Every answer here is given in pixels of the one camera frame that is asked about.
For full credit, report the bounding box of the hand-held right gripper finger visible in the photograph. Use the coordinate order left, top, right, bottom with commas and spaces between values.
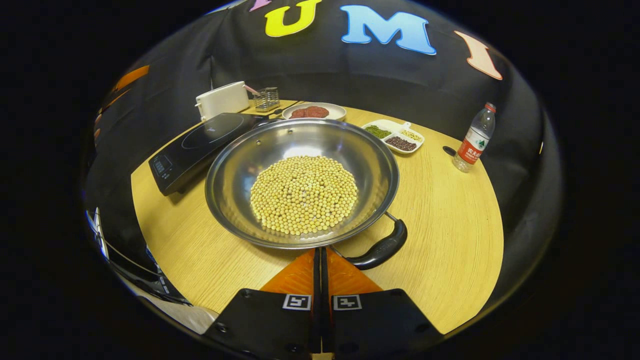
202, 248, 322, 358
320, 247, 443, 357

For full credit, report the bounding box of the black induction cooktop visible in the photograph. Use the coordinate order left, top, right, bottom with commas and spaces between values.
148, 112, 266, 196

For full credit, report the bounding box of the steel pot with black handles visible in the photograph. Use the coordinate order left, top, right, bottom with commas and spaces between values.
205, 118, 408, 271

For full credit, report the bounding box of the white toaster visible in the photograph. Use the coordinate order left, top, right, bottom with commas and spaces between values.
195, 81, 250, 122

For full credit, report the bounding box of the pile of yellow soybeans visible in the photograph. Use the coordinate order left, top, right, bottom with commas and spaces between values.
250, 155, 359, 236

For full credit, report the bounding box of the person's dark striped garment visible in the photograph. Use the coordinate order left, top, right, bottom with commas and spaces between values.
85, 207, 221, 336

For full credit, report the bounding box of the pile of dark red beans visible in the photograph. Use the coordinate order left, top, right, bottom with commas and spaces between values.
385, 136, 417, 152

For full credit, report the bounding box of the white divided dish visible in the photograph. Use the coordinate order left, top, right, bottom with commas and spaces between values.
361, 119, 425, 155

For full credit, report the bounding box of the white round plate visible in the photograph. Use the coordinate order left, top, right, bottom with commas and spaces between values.
281, 102, 347, 122

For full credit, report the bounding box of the clear water bottle red label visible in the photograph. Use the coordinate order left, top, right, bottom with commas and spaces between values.
452, 102, 497, 174

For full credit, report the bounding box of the black backdrop cloth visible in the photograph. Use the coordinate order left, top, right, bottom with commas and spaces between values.
82, 0, 563, 321

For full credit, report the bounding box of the wire mesh holder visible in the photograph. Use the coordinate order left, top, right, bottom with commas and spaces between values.
252, 87, 281, 112

